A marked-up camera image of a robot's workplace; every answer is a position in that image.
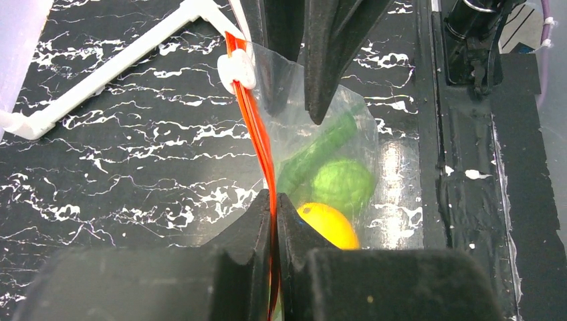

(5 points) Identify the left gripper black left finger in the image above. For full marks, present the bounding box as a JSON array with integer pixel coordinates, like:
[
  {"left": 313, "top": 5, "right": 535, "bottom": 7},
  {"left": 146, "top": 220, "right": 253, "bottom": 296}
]
[{"left": 13, "top": 190, "right": 269, "bottom": 320}]

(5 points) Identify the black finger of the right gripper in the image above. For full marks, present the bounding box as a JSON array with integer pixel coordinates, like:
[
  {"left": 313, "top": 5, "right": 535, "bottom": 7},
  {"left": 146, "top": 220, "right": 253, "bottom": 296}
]
[
  {"left": 241, "top": 0, "right": 305, "bottom": 116},
  {"left": 304, "top": 0, "right": 392, "bottom": 125}
]

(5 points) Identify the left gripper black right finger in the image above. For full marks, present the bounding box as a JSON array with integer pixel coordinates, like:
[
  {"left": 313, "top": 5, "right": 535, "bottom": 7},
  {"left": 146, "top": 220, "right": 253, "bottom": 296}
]
[{"left": 277, "top": 193, "right": 503, "bottom": 320}]

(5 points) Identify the yellow lemon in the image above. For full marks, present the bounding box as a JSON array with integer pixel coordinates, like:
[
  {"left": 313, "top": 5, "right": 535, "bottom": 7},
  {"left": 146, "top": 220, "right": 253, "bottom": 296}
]
[{"left": 297, "top": 202, "right": 360, "bottom": 249}]

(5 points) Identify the green grape bunch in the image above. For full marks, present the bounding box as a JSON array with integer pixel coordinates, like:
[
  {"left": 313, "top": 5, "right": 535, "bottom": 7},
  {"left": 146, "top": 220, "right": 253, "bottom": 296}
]
[{"left": 312, "top": 158, "right": 376, "bottom": 219}]

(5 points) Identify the clear zip top bag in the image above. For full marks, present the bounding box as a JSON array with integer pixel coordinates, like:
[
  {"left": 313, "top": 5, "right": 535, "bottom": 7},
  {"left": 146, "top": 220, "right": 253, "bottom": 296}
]
[{"left": 217, "top": 33, "right": 378, "bottom": 320}]

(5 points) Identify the white pvc pipe frame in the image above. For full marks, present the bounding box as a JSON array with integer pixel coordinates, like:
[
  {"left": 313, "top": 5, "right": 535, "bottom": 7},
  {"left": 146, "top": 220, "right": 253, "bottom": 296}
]
[{"left": 1, "top": 1, "right": 251, "bottom": 140}]

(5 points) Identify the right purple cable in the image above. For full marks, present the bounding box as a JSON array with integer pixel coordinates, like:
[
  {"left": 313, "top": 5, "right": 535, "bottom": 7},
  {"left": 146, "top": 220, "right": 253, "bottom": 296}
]
[{"left": 538, "top": 0, "right": 556, "bottom": 107}]

